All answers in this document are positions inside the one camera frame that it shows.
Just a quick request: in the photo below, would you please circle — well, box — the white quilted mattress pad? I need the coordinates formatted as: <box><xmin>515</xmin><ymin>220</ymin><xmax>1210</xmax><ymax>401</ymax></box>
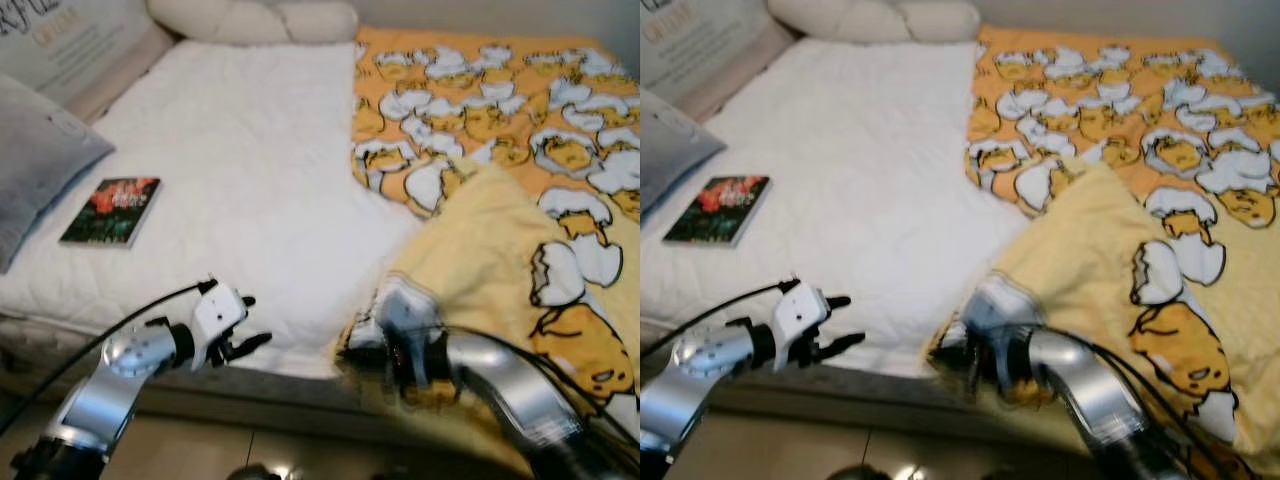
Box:
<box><xmin>0</xmin><ymin>40</ymin><xmax>426</xmax><ymax>381</ymax></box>
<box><xmin>640</xmin><ymin>40</ymin><xmax>1033</xmax><ymax>379</ymax></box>

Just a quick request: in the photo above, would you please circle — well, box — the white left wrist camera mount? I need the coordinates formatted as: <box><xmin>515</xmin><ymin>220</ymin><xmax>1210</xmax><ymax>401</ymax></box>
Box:
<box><xmin>190</xmin><ymin>281</ymin><xmax>250</xmax><ymax>373</ymax></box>
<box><xmin>774</xmin><ymin>279</ymin><xmax>834</xmax><ymax>369</ymax></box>

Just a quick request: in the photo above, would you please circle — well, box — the tan bed frame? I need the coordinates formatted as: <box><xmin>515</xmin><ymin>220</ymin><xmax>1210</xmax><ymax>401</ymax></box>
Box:
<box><xmin>0</xmin><ymin>375</ymin><xmax>421</xmax><ymax>443</ymax></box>
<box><xmin>700</xmin><ymin>378</ymin><xmax>1011</xmax><ymax>441</ymax></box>

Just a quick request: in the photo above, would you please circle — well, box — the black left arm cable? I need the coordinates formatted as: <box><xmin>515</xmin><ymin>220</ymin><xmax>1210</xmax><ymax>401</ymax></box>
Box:
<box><xmin>640</xmin><ymin>279</ymin><xmax>803</xmax><ymax>359</ymax></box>
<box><xmin>0</xmin><ymin>279</ymin><xmax>218</xmax><ymax>433</ymax></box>

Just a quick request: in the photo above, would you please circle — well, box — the grey plush square pillow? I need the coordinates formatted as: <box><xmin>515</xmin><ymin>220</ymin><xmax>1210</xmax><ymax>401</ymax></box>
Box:
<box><xmin>0</xmin><ymin>73</ymin><xmax>117</xmax><ymax>275</ymax></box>
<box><xmin>640</xmin><ymin>88</ymin><xmax>728</xmax><ymax>227</ymax></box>

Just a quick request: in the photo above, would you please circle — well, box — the orange cartoon egg blanket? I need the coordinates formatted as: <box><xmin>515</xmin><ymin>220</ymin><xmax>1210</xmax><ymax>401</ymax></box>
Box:
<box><xmin>333</xmin><ymin>25</ymin><xmax>641</xmax><ymax>476</ymax></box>
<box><xmin>925</xmin><ymin>25</ymin><xmax>1280</xmax><ymax>480</ymax></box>

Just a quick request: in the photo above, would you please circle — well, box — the beige padded bed bumper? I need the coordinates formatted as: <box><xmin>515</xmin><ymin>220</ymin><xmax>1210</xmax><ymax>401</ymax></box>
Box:
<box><xmin>60</xmin><ymin>22</ymin><xmax>183</xmax><ymax>123</ymax></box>
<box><xmin>675</xmin><ymin>20</ymin><xmax>801</xmax><ymax>123</ymax></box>

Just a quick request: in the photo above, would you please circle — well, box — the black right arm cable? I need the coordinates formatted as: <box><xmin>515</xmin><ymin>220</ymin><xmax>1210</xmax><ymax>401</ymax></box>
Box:
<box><xmin>1030</xmin><ymin>325</ymin><xmax>1261</xmax><ymax>480</ymax></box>
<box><xmin>440</xmin><ymin>322</ymin><xmax>641</xmax><ymax>453</ymax></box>

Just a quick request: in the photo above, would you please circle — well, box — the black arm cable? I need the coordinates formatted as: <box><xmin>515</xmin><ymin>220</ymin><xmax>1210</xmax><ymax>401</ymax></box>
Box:
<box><xmin>1030</xmin><ymin>325</ymin><xmax>1261</xmax><ymax>480</ymax></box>
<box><xmin>640</xmin><ymin>279</ymin><xmax>803</xmax><ymax>359</ymax></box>
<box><xmin>0</xmin><ymin>279</ymin><xmax>218</xmax><ymax>433</ymax></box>
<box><xmin>440</xmin><ymin>322</ymin><xmax>641</xmax><ymax>453</ymax></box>

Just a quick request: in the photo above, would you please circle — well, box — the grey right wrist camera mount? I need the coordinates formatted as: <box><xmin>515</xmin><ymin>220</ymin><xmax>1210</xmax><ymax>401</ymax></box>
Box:
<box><xmin>373</xmin><ymin>278</ymin><xmax>448</xmax><ymax>389</ymax></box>
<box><xmin>963</xmin><ymin>274</ymin><xmax>1038</xmax><ymax>383</ymax></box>

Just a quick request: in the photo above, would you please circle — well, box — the dark red green book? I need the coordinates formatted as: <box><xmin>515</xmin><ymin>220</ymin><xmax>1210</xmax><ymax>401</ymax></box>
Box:
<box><xmin>59</xmin><ymin>176</ymin><xmax>162</xmax><ymax>249</ymax></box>
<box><xmin>662</xmin><ymin>174</ymin><xmax>773</xmax><ymax>249</ymax></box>

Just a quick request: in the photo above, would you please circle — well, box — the grey patterned mattress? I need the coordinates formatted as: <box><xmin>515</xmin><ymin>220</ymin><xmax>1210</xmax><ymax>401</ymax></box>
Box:
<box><xmin>640</xmin><ymin>318</ymin><xmax>991</xmax><ymax>393</ymax></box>
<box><xmin>0</xmin><ymin>312</ymin><xmax>401</xmax><ymax>391</ymax></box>

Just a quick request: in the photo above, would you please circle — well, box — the beige twisted long pillow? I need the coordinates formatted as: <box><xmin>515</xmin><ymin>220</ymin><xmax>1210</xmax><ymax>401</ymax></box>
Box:
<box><xmin>767</xmin><ymin>0</ymin><xmax>982</xmax><ymax>44</ymax></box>
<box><xmin>146</xmin><ymin>0</ymin><xmax>360</xmax><ymax>47</ymax></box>

